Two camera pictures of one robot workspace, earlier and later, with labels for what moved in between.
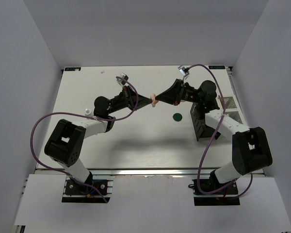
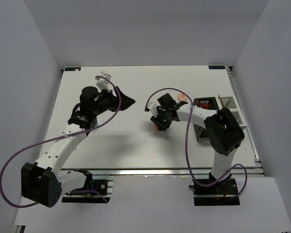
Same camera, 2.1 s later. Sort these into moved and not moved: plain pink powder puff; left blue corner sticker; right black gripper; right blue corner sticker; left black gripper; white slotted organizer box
Moved: left black gripper; plain pink powder puff; right black gripper
Not moved: left blue corner sticker; right blue corner sticker; white slotted organizer box
